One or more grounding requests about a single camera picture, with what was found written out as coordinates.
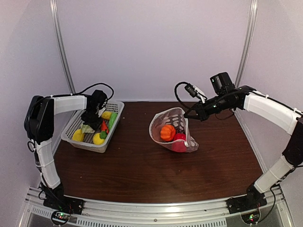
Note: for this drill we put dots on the yellow toy lemon green leaf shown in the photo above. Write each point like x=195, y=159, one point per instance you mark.
x=99, y=138

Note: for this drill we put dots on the green toy cucumber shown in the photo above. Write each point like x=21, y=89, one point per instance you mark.
x=112, y=120

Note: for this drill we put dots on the yellow toy corn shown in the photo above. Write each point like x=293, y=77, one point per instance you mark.
x=106, y=115

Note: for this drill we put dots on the right aluminium corner post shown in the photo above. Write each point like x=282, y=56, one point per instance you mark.
x=253, y=12

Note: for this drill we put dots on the left aluminium corner post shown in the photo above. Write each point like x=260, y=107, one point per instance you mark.
x=60, y=44

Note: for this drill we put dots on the aluminium corner post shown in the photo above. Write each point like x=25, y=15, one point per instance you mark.
x=60, y=44
x=253, y=12

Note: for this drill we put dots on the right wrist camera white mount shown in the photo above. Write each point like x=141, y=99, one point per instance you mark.
x=194, y=91

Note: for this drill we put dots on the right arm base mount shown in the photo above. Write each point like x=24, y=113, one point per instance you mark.
x=246, y=205

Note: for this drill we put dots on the aluminium front rail frame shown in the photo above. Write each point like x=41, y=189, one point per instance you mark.
x=211, y=213

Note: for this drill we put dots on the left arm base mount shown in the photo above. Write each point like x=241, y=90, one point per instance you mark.
x=63, y=211

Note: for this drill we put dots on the orange toy carrot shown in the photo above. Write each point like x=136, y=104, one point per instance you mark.
x=104, y=128

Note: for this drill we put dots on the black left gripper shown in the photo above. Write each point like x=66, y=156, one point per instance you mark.
x=94, y=125

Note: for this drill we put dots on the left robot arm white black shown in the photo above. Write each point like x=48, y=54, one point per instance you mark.
x=39, y=125

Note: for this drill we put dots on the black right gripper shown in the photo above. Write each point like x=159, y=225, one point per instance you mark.
x=202, y=114

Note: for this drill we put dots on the red toy bell pepper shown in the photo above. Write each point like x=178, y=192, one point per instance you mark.
x=178, y=144

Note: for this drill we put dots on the clear dotted zip top bag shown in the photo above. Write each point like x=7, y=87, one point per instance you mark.
x=173, y=116

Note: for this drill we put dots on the yellow toy banana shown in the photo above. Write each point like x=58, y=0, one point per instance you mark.
x=78, y=136

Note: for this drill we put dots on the orange toy pumpkin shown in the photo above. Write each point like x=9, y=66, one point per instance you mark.
x=167, y=133

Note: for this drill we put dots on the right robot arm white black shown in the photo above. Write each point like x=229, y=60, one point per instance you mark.
x=249, y=99

